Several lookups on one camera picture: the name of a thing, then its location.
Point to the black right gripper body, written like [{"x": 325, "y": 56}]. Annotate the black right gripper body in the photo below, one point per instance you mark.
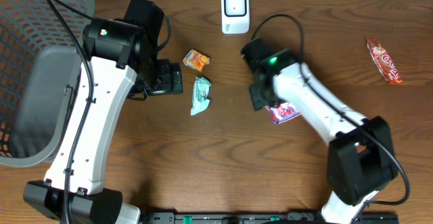
[{"x": 263, "y": 96}]

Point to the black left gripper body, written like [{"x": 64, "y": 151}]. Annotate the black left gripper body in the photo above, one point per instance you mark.
[{"x": 176, "y": 78}]

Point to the purple red snack bag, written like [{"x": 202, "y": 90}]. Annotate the purple red snack bag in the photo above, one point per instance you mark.
[{"x": 282, "y": 113}]

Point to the small orange snack box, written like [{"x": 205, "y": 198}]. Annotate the small orange snack box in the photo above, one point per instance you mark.
[{"x": 196, "y": 60}]

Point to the mint green snack packet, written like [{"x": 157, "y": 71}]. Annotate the mint green snack packet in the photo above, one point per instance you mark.
[{"x": 200, "y": 100}]

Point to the red orange snack bar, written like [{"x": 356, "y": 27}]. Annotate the red orange snack bar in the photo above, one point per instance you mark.
[{"x": 383, "y": 61}]

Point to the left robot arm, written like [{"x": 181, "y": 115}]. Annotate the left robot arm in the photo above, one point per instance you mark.
[{"x": 120, "y": 62}]

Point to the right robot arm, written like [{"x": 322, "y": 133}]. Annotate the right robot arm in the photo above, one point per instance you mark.
[{"x": 360, "y": 150}]

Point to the white barcode scanner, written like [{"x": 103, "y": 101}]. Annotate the white barcode scanner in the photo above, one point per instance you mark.
[{"x": 235, "y": 16}]

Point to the grey plastic mesh basket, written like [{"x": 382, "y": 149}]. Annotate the grey plastic mesh basket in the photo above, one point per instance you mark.
[{"x": 40, "y": 70}]

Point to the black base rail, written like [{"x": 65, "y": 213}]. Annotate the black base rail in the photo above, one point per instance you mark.
[{"x": 287, "y": 218}]

